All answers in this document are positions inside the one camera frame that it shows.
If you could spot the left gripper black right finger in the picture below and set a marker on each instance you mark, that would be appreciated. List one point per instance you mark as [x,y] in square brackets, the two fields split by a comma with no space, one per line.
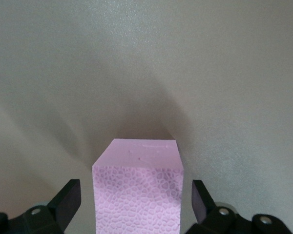
[205,209]

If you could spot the pink foam cube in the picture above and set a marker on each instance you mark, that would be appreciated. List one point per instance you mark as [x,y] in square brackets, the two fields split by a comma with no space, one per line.
[136,195]

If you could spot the brown table mat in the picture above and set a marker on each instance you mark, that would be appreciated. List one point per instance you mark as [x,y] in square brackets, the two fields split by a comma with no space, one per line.
[63,73]

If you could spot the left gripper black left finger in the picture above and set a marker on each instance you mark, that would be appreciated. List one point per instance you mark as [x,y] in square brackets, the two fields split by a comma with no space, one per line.
[66,207]

